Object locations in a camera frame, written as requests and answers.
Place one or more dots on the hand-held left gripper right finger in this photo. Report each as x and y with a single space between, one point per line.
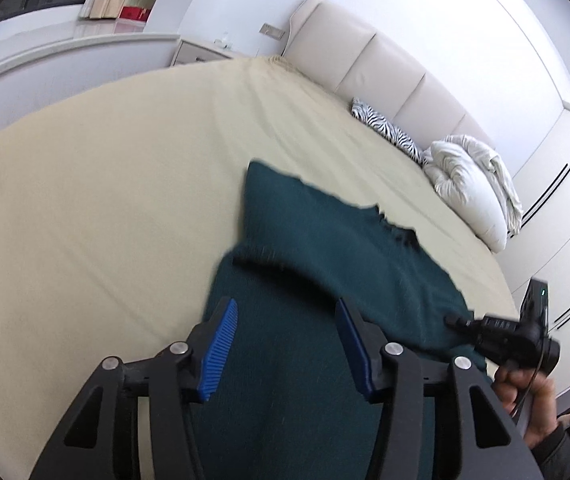
354 355

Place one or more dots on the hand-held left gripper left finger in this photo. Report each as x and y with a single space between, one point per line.
220 350

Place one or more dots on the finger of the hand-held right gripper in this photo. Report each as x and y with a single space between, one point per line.
460 322

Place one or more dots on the dark green knit sweater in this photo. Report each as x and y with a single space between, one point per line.
315 240

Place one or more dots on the person's right forearm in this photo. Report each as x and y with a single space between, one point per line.
555 455

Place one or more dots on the person's right hand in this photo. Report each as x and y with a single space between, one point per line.
540 400

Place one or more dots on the white wardrobe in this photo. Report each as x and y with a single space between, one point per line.
565 240

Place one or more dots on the white folded duvet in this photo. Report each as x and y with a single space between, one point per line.
465 185

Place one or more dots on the bed with beige sheet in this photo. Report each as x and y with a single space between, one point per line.
115 185

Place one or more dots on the zebra print pillow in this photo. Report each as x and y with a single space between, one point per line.
390 132

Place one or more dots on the cream padded headboard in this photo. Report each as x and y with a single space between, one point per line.
365 60

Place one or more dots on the white nightstand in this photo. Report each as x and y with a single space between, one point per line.
200 52

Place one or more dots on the white window ledge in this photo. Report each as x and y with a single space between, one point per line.
40 55

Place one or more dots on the red box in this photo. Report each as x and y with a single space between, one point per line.
132 13

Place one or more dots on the wall switch panel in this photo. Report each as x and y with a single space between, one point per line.
272 31

